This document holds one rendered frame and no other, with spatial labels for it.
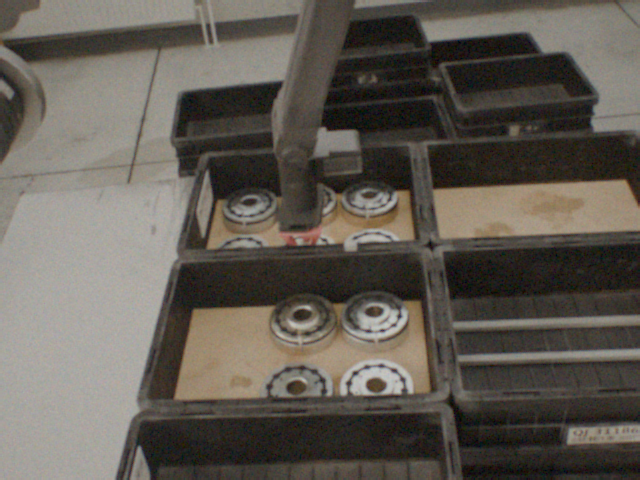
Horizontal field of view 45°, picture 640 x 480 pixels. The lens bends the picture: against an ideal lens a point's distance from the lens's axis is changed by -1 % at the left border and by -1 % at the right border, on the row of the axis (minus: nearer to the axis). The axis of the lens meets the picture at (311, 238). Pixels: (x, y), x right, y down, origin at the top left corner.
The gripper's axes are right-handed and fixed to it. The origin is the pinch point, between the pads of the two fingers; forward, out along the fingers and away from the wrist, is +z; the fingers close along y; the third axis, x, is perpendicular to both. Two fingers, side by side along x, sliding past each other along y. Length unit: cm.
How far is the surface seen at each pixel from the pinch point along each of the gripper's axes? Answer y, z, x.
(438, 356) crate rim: -28.4, -4.9, -20.9
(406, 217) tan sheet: 12.9, 4.3, -16.7
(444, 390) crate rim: -35.2, -6.4, -21.3
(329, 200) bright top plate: 14.6, 1.6, -2.8
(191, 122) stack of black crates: 107, 40, 50
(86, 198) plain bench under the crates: 38, 18, 56
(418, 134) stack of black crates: 114, 51, -21
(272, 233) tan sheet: 8.6, 4.4, 7.3
